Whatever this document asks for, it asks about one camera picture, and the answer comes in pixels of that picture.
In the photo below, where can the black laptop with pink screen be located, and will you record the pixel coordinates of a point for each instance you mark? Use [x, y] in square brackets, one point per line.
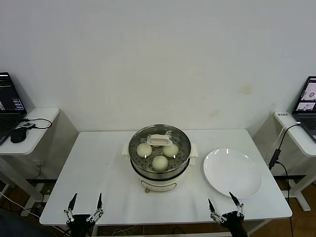
[307, 98]

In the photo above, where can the black laptop with dark screen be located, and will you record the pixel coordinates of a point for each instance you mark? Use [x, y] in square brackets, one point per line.
[10, 98]

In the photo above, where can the white round plate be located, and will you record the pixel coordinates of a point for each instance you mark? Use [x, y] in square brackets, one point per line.
[229, 172]

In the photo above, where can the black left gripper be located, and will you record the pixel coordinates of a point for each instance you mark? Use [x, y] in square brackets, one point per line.
[80, 224]

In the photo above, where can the stainless steel steamer basket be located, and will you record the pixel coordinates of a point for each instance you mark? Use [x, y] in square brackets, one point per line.
[182, 158]

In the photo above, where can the white table frame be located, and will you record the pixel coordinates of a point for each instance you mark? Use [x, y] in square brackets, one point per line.
[172, 230]

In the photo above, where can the white electric cooker base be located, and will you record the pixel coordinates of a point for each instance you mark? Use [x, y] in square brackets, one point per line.
[160, 184]

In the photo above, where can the white labelled power strip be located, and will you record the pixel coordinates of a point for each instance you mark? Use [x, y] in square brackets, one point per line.
[282, 114]

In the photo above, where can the white side table with mouse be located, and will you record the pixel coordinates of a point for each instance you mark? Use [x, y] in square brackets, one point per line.
[61, 138]

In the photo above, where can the black computer mouse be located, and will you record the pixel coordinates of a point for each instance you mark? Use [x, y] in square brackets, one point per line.
[17, 135]

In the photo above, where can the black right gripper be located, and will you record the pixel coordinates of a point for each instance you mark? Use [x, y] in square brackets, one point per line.
[233, 223]

